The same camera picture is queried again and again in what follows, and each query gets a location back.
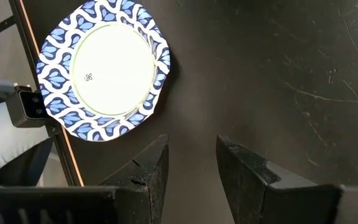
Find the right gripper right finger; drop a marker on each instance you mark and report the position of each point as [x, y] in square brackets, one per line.
[250, 193]

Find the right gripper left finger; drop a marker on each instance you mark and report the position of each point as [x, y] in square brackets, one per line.
[148, 186]

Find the blue white paper bowl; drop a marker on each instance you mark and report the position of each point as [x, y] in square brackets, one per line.
[113, 68]

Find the person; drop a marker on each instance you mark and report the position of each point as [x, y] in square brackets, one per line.
[5, 140]

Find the black table-level camera box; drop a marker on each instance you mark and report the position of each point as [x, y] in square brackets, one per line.
[26, 107]

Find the black metal table frame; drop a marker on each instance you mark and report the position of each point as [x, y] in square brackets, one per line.
[27, 40]

